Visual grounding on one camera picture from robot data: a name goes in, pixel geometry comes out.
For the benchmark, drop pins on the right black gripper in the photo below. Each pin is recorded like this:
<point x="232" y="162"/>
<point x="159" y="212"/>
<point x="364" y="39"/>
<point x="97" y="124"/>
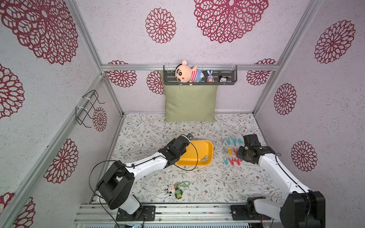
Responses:
<point x="250" y="139"/>

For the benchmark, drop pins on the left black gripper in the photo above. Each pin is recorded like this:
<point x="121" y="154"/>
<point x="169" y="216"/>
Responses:
<point x="170" y="144"/>

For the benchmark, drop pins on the yellow plastic storage box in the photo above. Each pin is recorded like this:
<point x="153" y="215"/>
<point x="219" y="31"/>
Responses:
<point x="195" y="152"/>

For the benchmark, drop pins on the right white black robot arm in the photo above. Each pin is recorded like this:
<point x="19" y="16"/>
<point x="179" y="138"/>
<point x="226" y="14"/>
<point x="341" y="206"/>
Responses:
<point x="302" y="208"/>

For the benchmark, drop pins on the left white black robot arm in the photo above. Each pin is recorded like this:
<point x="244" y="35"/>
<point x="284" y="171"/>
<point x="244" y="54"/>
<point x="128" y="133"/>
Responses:
<point x="116" y="184"/>

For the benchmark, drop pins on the green square pillow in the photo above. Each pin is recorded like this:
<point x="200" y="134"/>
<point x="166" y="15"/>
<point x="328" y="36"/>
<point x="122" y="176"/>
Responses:
<point x="184" y="103"/>

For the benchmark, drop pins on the black white mouse figure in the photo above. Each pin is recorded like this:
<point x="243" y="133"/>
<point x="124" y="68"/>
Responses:
<point x="223" y="79"/>

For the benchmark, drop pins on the pink boy plush doll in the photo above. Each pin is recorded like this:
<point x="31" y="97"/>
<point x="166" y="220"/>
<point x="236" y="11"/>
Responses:
<point x="185" y="74"/>

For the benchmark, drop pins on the small blue bunny figure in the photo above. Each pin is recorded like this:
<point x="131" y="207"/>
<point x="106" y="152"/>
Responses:
<point x="210" y="78"/>

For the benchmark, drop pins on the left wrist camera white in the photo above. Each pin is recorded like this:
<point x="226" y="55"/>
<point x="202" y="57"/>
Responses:
<point x="190" y="136"/>

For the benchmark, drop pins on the cow plush keychain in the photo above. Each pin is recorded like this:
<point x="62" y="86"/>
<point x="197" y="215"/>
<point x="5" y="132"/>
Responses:
<point x="170" y="190"/>

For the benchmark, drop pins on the green toy keychain with chain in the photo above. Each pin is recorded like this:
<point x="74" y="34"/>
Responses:
<point x="179" y="188"/>

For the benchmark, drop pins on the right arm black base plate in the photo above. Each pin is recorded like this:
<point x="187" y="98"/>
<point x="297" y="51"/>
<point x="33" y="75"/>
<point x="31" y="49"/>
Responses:
<point x="246" y="212"/>

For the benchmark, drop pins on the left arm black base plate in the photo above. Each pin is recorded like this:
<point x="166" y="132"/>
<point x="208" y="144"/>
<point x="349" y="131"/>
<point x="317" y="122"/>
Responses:
<point x="144" y="213"/>

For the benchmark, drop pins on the dark metal wall shelf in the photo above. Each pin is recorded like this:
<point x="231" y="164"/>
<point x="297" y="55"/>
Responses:
<point x="169" y="78"/>

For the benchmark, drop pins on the black wire wall rack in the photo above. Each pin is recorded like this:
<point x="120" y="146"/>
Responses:
<point x="83" y="112"/>

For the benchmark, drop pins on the aluminium front rail frame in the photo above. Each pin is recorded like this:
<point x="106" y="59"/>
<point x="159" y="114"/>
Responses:
<point x="173" y="215"/>

